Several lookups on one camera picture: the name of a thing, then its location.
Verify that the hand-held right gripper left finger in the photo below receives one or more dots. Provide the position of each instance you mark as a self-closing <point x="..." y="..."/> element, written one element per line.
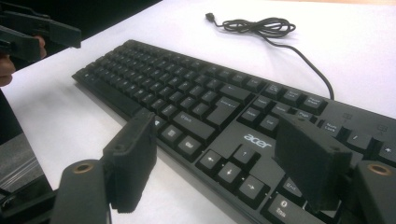
<point x="130" y="161"/>

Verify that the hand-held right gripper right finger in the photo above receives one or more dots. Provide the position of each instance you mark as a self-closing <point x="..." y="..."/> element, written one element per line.
<point x="311" y="161"/>

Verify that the black computer keyboard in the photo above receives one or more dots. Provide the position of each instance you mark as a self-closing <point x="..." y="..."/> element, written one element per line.
<point x="193" y="93"/>

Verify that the white board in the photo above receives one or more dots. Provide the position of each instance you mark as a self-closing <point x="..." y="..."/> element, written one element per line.
<point x="342" y="46"/>

